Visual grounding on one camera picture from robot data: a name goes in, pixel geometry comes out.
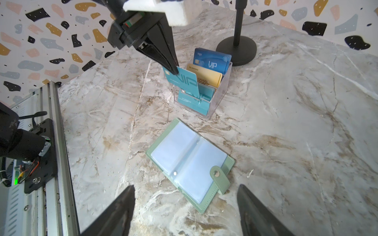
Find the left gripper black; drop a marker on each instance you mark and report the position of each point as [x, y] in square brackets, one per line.
[155, 32]

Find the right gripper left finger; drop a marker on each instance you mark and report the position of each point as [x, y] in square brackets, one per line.
[116, 219]

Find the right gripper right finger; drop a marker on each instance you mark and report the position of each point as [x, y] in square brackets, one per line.
[256, 218]

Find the teal card from holder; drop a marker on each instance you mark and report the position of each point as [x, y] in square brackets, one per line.
[185, 80]

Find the yellow VIP card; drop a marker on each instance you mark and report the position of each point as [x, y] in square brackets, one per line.
[211, 77]

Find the blue VIP card in stand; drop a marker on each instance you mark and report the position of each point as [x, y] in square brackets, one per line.
[212, 60]

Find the teal VIP card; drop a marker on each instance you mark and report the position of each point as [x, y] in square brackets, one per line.
[201, 104]

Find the black round microphone stand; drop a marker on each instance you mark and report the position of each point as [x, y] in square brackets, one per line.
[242, 49]

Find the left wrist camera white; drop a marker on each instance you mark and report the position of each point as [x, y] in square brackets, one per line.
[178, 13]

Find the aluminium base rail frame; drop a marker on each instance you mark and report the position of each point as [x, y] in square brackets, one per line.
[37, 196]

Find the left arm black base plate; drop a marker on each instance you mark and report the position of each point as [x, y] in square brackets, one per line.
[45, 168]

